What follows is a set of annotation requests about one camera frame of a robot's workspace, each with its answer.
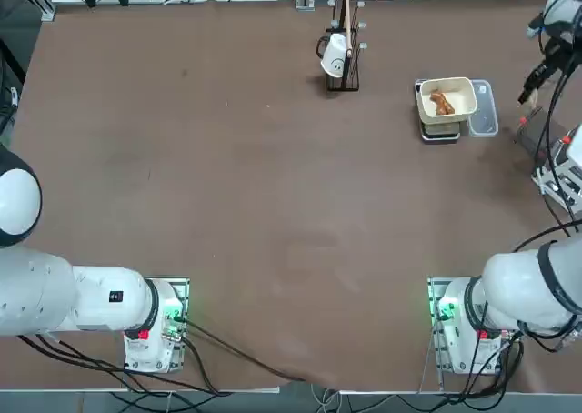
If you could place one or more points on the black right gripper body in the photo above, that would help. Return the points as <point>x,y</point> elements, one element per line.
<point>554,51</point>

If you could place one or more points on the white toy garlic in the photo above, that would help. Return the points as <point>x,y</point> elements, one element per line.
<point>533,100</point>

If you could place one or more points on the clear brown drawer red knob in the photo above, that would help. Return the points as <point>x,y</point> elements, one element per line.
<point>566,139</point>
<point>529,135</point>

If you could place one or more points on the brown toy chicken drumstick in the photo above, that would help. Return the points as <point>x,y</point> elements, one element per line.
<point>441,101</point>

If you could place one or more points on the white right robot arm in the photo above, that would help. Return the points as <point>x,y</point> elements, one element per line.
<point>514,285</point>

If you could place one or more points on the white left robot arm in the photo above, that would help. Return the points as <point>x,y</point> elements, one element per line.
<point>100,295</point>

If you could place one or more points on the silver digital kitchen scale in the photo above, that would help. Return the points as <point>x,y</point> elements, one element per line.
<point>440,135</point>

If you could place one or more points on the clear plastic container lid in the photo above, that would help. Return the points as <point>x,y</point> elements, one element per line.
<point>484,122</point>

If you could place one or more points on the cream rectangular container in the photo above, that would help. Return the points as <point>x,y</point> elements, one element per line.
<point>464,103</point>

